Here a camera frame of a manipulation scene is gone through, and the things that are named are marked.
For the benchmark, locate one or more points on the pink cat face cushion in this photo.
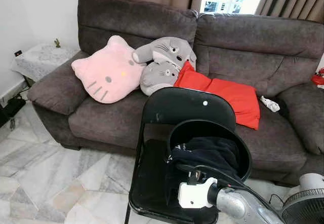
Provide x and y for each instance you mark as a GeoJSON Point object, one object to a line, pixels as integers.
{"type": "Point", "coordinates": [109, 69]}

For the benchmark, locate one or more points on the dark brown fabric sofa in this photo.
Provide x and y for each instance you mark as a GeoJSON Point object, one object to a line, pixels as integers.
{"type": "Point", "coordinates": [243, 51]}

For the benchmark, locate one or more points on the small brass figurine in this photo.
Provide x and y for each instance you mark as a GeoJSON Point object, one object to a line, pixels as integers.
{"type": "Point", "coordinates": [57, 43]}

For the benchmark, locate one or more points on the lace covered side table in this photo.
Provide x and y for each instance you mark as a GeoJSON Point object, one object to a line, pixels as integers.
{"type": "Point", "coordinates": [43, 61]}

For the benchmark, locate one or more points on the red cushion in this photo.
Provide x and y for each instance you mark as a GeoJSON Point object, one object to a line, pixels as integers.
{"type": "Point", "coordinates": [230, 100]}

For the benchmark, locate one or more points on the white crumpled cloth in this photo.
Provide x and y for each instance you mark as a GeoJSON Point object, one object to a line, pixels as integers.
{"type": "Point", "coordinates": [270, 104]}

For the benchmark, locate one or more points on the black power adapter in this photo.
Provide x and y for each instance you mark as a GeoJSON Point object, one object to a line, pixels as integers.
{"type": "Point", "coordinates": [11, 110]}

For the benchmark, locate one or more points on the small black red switch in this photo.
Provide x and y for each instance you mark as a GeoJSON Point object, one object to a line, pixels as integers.
{"type": "Point", "coordinates": [18, 53]}

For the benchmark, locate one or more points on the red fire extinguisher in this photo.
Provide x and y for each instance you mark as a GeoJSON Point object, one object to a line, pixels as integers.
{"type": "Point", "coordinates": [319, 78]}

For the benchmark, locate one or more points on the black folding chair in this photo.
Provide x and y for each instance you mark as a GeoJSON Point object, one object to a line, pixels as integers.
{"type": "Point", "coordinates": [182, 105]}

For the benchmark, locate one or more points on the black plastic bucket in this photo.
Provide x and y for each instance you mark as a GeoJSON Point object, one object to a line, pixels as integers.
{"type": "Point", "coordinates": [202, 127]}

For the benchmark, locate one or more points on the black shirt with green logo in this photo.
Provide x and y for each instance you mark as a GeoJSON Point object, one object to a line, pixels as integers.
{"type": "Point", "coordinates": [212, 153]}

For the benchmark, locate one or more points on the grey plush toy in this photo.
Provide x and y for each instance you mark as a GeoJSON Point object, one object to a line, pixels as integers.
{"type": "Point", "coordinates": [164, 59]}

